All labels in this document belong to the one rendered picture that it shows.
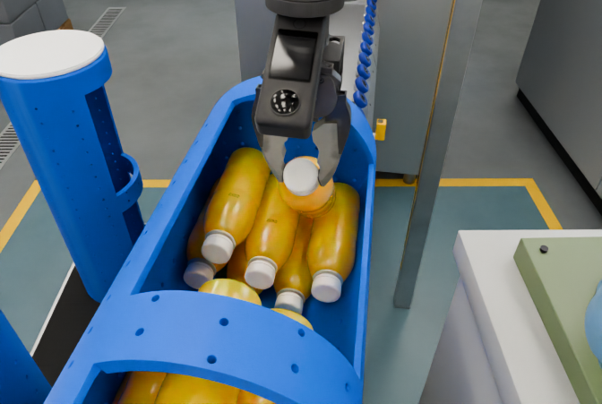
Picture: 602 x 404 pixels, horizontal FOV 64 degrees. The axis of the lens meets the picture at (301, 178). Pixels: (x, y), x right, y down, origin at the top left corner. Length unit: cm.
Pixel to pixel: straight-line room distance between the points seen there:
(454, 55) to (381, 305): 104
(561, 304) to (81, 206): 128
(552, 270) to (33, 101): 116
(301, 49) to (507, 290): 33
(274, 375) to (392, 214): 195
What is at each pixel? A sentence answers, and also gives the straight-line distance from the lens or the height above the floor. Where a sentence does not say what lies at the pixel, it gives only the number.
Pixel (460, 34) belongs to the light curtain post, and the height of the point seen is 110.
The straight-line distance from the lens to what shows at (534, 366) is 52.
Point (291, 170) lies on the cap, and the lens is 53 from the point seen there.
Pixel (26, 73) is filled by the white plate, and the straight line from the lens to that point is 133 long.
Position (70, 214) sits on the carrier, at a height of 59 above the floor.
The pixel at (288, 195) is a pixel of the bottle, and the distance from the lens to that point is 56.
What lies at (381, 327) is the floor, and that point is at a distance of 190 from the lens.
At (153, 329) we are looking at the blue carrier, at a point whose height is 123.
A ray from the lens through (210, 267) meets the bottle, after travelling 68.
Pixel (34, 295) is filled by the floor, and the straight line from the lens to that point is 222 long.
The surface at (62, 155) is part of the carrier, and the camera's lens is 142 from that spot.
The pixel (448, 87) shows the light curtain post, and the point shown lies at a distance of 133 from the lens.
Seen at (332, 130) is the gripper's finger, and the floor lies 129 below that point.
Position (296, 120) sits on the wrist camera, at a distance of 39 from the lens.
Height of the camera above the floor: 156
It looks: 39 degrees down
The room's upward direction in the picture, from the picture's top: straight up
